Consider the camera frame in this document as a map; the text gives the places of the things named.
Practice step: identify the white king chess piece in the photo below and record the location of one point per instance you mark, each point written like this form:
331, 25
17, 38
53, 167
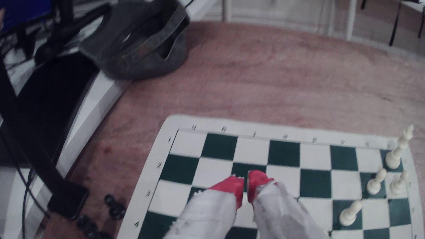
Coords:
395, 157

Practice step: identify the grey fabric bag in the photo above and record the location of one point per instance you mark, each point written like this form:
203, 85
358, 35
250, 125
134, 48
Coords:
142, 49

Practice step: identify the white pawn chess piece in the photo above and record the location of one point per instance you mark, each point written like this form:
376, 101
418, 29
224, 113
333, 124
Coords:
348, 216
374, 186
397, 186

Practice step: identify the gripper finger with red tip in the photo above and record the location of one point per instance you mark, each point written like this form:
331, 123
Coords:
209, 215
282, 215

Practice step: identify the white furniture leg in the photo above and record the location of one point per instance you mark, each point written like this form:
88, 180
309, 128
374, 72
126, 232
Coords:
227, 10
351, 20

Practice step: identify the blue screen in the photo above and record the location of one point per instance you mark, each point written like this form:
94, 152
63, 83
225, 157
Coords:
23, 11

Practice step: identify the green and white chessboard mat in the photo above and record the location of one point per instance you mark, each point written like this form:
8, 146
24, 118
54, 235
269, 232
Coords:
252, 151

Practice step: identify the small black round knob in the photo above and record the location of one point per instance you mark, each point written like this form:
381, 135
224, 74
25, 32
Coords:
117, 211
84, 221
93, 231
109, 200

